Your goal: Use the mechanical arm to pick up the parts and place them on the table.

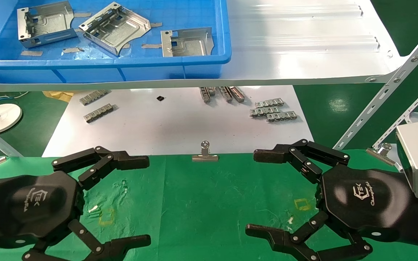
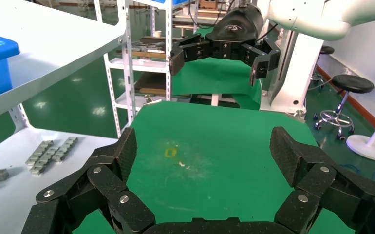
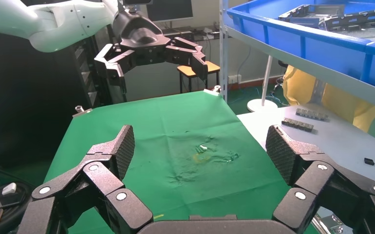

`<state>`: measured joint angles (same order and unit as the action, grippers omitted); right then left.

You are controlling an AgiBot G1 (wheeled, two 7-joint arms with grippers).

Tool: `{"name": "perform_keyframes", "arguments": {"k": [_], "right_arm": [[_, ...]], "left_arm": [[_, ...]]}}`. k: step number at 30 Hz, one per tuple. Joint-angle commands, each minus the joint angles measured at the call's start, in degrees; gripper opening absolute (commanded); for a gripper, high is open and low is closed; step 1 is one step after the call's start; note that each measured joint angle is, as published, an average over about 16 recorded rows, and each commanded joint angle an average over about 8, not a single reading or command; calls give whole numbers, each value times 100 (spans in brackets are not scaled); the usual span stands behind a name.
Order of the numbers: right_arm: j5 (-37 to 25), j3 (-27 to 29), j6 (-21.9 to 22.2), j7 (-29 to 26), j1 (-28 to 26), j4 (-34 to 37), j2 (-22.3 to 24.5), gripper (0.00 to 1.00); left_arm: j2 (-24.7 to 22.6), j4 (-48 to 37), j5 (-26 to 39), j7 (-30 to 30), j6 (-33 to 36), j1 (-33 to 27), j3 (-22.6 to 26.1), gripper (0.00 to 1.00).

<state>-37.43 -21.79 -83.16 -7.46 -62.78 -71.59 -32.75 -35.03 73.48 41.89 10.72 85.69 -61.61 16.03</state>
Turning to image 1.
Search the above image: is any grey metal support bar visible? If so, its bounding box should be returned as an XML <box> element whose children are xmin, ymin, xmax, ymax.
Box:
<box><xmin>0</xmin><ymin>139</ymin><xmax>24</xmax><ymax>157</ymax></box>

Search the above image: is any sheet metal bracket part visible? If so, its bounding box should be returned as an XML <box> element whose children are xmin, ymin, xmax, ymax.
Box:
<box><xmin>78</xmin><ymin>2</ymin><xmax>152</xmax><ymax>57</ymax></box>
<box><xmin>17</xmin><ymin>1</ymin><xmax>78</xmax><ymax>49</ymax></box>
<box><xmin>161</xmin><ymin>27</ymin><xmax>215</xmax><ymax>58</ymax></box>

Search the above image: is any white metal shelf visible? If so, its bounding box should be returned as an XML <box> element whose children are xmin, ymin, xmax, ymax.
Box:
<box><xmin>0</xmin><ymin>0</ymin><xmax>402</xmax><ymax>92</ymax></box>

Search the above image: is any perforated white shelf rail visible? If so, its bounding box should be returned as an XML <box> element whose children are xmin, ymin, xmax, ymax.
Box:
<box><xmin>372</xmin><ymin>74</ymin><xmax>418</xmax><ymax>148</ymax></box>
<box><xmin>334</xmin><ymin>17</ymin><xmax>418</xmax><ymax>150</ymax></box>

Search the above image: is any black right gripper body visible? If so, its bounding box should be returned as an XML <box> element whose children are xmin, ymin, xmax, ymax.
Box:
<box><xmin>317</xmin><ymin>165</ymin><xmax>413</xmax><ymax>242</ymax></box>

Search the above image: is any green cloth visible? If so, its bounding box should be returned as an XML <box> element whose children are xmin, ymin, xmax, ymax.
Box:
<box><xmin>0</xmin><ymin>149</ymin><xmax>418</xmax><ymax>261</ymax></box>

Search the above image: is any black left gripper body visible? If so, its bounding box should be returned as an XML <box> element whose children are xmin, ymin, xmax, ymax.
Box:
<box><xmin>0</xmin><ymin>170</ymin><xmax>85</xmax><ymax>250</ymax></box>

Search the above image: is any white sheet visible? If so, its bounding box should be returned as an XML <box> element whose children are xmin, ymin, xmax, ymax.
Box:
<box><xmin>42</xmin><ymin>85</ymin><xmax>317</xmax><ymax>157</ymax></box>

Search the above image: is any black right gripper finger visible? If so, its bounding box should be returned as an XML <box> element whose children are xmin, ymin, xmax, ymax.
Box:
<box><xmin>253</xmin><ymin>139</ymin><xmax>351</xmax><ymax>184</ymax></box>
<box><xmin>245</xmin><ymin>210</ymin><xmax>373</xmax><ymax>261</ymax></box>

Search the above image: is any yellow crumpled material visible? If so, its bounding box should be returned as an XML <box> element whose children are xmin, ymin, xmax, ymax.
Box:
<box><xmin>42</xmin><ymin>91</ymin><xmax>74</xmax><ymax>103</ymax></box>

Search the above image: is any blue plastic tray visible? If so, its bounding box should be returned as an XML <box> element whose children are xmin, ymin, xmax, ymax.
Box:
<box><xmin>0</xmin><ymin>0</ymin><xmax>232</xmax><ymax>84</ymax></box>

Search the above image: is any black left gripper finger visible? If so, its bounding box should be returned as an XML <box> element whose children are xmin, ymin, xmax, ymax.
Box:
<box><xmin>52</xmin><ymin>146</ymin><xmax>150</xmax><ymax>191</ymax></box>
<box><xmin>22</xmin><ymin>219</ymin><xmax>152</xmax><ymax>261</ymax></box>

